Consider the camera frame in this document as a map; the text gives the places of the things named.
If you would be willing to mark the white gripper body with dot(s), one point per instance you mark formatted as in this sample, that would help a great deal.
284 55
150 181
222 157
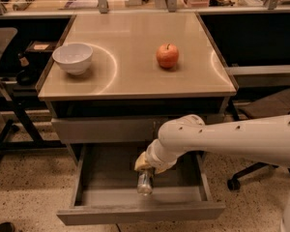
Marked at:
152 162

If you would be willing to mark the silver blue redbull can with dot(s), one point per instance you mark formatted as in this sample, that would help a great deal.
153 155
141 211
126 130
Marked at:
145 182

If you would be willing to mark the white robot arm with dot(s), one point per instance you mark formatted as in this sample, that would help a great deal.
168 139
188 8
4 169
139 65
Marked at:
190 133

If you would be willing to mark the closed top drawer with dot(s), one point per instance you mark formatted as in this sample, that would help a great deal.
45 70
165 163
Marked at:
78 130

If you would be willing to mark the open middle drawer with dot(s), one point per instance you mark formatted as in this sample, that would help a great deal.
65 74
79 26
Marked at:
105 189

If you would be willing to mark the grey drawer cabinet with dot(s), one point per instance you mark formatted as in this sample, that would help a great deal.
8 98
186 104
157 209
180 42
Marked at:
125 79

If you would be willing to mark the red apple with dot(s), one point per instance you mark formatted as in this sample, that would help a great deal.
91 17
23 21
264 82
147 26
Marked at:
167 55

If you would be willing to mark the white ceramic bowl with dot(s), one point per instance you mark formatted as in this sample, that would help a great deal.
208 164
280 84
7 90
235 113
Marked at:
73 58

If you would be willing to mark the black office chair right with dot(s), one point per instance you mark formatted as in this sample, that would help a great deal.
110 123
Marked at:
263 136

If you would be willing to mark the dark bottle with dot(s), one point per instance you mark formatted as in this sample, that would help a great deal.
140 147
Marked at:
29 74

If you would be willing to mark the black shoe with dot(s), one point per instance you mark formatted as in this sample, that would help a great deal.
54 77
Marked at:
7 227

